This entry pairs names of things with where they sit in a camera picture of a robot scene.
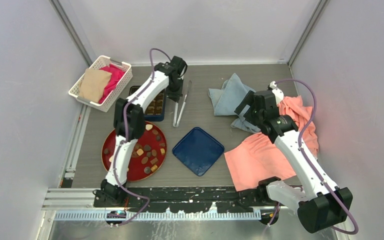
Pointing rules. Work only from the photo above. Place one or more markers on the white plastic basket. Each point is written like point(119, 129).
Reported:
point(103, 61)

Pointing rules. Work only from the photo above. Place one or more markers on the pink cloth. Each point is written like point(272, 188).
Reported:
point(256, 158)

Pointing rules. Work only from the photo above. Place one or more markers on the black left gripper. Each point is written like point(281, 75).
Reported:
point(175, 95)

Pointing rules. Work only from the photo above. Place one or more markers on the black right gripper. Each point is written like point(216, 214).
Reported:
point(249, 100)

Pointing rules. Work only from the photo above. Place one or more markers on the blue tin lid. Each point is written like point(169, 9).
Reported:
point(198, 151)

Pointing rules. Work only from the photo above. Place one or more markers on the blue chocolate tin box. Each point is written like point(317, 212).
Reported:
point(155, 112)

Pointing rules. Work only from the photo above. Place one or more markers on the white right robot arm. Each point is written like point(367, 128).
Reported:
point(321, 204)

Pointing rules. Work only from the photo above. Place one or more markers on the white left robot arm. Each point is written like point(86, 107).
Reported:
point(129, 122)

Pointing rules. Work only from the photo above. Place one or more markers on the beige cloth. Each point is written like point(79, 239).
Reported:
point(93, 84)

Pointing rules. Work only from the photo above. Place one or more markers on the tan round chocolate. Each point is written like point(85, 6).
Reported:
point(139, 152)

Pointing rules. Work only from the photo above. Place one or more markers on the caramel cube chocolate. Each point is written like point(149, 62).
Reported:
point(154, 168)

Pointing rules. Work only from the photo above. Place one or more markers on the light blue denim cloth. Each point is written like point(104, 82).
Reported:
point(227, 99)

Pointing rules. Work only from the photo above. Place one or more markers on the red round tray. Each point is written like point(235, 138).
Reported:
point(154, 145)

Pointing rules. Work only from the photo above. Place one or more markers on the metal tongs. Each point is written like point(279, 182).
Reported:
point(178, 111)

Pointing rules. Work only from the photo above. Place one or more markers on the magenta cloth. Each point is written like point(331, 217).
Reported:
point(116, 75)

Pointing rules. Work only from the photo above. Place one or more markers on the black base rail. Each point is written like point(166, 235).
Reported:
point(183, 199)

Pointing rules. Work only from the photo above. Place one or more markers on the white oval chocolate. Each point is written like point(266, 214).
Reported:
point(148, 127)

